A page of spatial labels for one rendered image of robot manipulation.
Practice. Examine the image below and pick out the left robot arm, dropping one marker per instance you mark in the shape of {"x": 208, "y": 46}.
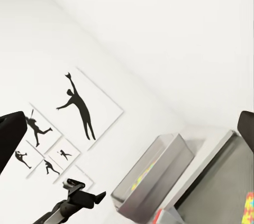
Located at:
{"x": 77, "y": 199}

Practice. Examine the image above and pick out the jigsaw puzzle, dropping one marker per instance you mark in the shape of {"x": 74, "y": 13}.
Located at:
{"x": 248, "y": 216}

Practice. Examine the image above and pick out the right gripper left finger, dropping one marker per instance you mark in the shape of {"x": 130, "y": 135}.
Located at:
{"x": 13, "y": 127}

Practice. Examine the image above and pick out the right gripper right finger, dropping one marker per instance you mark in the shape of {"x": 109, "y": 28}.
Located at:
{"x": 246, "y": 127}

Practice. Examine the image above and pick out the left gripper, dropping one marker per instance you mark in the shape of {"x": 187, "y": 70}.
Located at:
{"x": 78, "y": 199}

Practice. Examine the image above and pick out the toy box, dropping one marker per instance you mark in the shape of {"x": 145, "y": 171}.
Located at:
{"x": 164, "y": 162}

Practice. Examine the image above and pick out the desk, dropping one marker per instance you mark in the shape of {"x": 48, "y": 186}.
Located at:
{"x": 213, "y": 188}

